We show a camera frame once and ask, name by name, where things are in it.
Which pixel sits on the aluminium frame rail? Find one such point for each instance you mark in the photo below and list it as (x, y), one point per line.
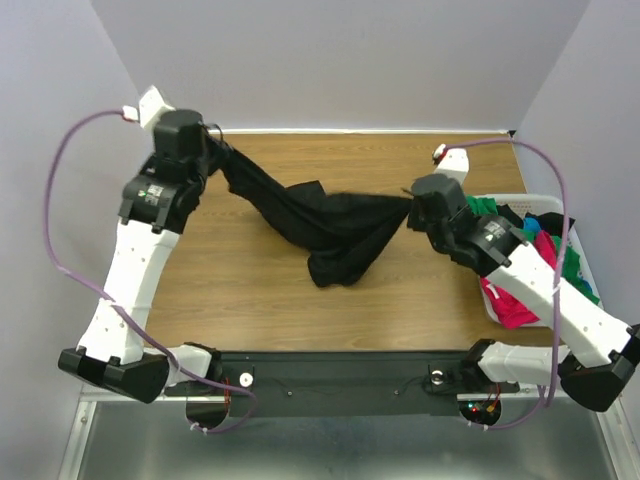
(111, 430)

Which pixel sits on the pink t shirt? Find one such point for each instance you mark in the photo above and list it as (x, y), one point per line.
(508, 311)

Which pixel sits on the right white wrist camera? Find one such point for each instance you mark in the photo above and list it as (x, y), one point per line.
(451, 162)

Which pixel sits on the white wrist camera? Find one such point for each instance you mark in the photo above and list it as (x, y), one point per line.
(151, 106)
(451, 162)

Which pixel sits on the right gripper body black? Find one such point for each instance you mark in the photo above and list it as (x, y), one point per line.
(416, 214)

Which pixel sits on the blue t shirt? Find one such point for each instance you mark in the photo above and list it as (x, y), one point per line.
(531, 225)

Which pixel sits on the black t shirt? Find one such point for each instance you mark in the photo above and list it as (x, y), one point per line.
(343, 233)
(551, 222)

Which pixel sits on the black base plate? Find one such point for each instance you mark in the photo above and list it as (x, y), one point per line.
(328, 384)

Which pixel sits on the green t shirt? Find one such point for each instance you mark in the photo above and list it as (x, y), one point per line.
(537, 204)

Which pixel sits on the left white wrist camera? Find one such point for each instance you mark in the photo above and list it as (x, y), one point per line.
(151, 106)

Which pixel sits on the white laundry basket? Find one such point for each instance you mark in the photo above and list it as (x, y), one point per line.
(585, 267)

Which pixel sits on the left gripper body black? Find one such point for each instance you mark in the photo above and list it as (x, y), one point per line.
(203, 163)

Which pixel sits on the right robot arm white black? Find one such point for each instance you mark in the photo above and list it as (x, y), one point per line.
(598, 354)

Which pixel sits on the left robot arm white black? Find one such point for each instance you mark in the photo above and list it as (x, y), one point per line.
(115, 353)

